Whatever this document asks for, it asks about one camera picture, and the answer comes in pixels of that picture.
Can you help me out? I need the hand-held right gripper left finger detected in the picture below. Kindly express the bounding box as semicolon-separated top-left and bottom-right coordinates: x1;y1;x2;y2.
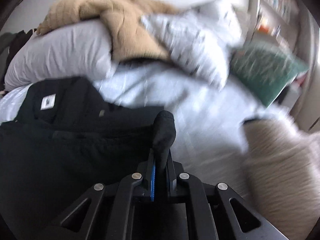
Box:
37;152;156;240

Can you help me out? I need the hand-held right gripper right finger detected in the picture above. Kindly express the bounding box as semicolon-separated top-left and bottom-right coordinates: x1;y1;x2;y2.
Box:
166;152;288;240

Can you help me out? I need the black jacket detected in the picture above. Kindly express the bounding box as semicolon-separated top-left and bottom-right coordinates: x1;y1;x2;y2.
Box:
0;76;177;240

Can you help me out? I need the cream fleece blanket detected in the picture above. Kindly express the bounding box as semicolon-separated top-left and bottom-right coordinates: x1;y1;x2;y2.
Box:
242;119;320;240

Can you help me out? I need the green coral print pillow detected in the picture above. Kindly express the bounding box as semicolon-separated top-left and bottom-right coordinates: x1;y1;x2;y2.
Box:
229;41;309;108

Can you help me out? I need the white cloud print pillow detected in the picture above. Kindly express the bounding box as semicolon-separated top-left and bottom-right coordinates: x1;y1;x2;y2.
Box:
140;0;243;90

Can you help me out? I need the grey pillow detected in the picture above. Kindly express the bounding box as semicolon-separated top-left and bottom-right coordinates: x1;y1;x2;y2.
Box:
5;20;118;90

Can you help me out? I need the tan fleece blanket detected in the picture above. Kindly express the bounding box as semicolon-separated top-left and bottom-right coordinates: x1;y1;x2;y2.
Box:
36;0;180;63

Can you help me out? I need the white bookshelf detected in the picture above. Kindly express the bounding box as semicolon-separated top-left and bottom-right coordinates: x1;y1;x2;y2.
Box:
255;0;300;43

